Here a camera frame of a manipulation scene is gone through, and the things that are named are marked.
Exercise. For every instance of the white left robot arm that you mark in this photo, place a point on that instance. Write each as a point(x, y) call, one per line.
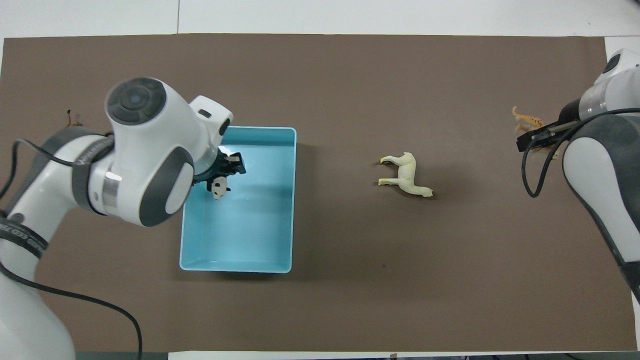
point(135, 160)

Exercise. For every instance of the black white panda toy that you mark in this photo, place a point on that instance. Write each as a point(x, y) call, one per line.
point(219, 189)

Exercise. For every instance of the cream white horse toy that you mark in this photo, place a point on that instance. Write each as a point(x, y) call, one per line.
point(407, 175)

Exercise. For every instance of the brown table mat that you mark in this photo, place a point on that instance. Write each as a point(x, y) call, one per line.
point(400, 275)

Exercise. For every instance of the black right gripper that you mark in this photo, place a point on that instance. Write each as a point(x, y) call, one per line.
point(570, 116)

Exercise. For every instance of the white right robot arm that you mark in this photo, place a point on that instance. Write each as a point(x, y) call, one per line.
point(600, 170)

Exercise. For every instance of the light blue storage box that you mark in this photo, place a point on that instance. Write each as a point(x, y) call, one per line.
point(250, 235)

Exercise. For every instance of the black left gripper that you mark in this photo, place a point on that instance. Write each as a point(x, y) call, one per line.
point(220, 167)

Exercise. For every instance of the orange tiger toy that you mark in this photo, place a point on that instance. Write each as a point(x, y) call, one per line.
point(525, 118)

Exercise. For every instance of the brown lion toy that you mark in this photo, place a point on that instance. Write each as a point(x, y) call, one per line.
point(73, 121)

